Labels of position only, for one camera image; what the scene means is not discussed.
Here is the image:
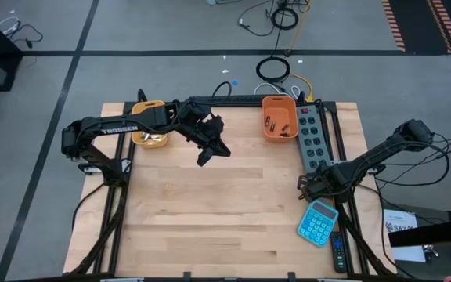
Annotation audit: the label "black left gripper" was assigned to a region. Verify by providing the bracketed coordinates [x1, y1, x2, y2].
[188, 113, 233, 168]

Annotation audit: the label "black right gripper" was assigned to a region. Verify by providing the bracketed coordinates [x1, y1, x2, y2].
[297, 166, 346, 203]

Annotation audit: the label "light blue calculator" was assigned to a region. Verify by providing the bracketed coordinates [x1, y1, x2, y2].
[297, 198, 340, 248]

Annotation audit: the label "grey battery charger tray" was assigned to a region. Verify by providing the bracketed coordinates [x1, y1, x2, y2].
[295, 103, 333, 175]

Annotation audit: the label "black remote control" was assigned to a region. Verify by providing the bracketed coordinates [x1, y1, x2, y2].
[329, 230, 348, 274]

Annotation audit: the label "orange plastic bin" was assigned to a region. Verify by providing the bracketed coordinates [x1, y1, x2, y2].
[262, 96, 299, 143]

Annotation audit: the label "yellow bowl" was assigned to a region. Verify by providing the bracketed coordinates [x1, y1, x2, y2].
[131, 100, 168, 150]

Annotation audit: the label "white printed paper sheet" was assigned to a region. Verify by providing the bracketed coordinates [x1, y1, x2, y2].
[384, 209, 427, 262]

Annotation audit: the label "black side desk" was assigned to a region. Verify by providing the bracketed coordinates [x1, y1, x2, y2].
[381, 201, 451, 281]

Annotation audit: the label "metal keys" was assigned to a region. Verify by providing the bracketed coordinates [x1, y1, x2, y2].
[423, 244, 440, 259]

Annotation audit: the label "black orange-striped floor mat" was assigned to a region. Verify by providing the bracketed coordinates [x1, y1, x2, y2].
[381, 0, 451, 55]

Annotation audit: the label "black aluminium table frame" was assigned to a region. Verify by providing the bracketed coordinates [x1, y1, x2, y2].
[68, 95, 401, 282]

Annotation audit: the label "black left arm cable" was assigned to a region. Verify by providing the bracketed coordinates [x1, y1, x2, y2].
[211, 81, 233, 104]

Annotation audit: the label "white looped cable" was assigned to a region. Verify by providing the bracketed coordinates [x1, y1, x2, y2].
[253, 81, 301, 99]

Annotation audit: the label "coiled black floor cable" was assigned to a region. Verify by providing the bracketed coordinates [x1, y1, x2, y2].
[255, 56, 291, 83]
[270, 6, 300, 31]

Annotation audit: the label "yellow floor cable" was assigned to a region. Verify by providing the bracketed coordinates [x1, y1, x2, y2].
[290, 72, 314, 102]

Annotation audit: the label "thin black hanging cable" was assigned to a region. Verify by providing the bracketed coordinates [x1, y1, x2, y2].
[274, 0, 287, 56]

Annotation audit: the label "black white-tipped floor cable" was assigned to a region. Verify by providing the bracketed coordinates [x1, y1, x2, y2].
[237, 0, 276, 37]

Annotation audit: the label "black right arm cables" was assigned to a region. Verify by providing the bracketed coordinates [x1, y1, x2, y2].
[373, 131, 451, 190]

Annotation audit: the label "straight yellow hanging cable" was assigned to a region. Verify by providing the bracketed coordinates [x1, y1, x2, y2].
[287, 0, 313, 54]

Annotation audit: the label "black floor cable white plug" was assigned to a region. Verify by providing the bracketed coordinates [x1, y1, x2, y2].
[0, 17, 45, 50]

